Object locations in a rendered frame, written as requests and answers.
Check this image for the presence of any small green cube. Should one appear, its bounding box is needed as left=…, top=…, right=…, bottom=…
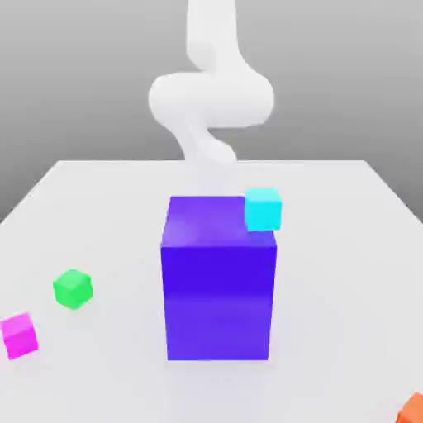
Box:
left=52, top=268, right=94, bottom=311

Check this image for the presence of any small cyan cube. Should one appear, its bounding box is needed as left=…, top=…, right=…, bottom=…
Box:
left=244, top=187, right=283, bottom=233

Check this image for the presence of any large purple box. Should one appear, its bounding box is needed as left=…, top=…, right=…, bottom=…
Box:
left=159, top=195, right=278, bottom=362

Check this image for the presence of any small magenta cube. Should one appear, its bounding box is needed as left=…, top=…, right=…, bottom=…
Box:
left=0, top=311, right=40, bottom=360

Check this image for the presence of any small orange cube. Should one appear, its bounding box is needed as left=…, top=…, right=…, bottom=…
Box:
left=395, top=392, right=423, bottom=423

